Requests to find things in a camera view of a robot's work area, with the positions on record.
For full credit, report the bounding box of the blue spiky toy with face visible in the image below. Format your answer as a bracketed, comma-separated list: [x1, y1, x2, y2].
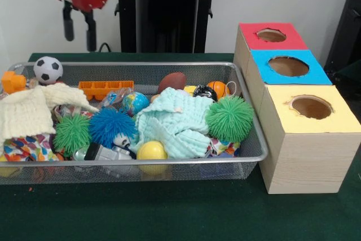
[89, 107, 138, 150]

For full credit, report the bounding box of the mint ribbed cloth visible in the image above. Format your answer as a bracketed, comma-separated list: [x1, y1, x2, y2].
[130, 87, 211, 159]

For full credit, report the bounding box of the wooden box with three holes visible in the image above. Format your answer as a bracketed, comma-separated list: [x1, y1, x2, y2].
[232, 22, 361, 195]

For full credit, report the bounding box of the plain yellow ball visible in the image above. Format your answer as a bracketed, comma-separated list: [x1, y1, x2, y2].
[137, 141, 169, 174]

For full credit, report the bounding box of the small soccer ball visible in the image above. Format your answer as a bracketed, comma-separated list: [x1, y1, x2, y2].
[33, 56, 64, 85]

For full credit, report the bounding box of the shallow clear mesh bin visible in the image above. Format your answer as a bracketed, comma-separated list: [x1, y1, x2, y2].
[0, 62, 268, 185]

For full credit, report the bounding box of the black upright panel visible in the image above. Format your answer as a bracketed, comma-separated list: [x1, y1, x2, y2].
[324, 0, 361, 69]

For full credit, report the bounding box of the long orange block with holes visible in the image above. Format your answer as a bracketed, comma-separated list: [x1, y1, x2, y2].
[78, 80, 135, 101]

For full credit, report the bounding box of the black cable loop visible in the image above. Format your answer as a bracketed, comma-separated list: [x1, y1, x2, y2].
[97, 42, 113, 53]

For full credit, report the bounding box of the cream ribbed cloth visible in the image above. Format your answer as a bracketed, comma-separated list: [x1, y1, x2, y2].
[0, 82, 99, 146]

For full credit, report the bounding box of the small brown football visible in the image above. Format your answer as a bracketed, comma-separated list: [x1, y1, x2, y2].
[157, 72, 187, 94]

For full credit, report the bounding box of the colourful globe ball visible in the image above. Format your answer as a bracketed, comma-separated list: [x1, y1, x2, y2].
[121, 91, 150, 117]

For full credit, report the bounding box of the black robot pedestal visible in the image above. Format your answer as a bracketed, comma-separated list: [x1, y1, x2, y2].
[108, 0, 228, 54]

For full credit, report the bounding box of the large green spiky ball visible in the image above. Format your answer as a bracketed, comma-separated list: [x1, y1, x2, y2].
[52, 114, 93, 157]

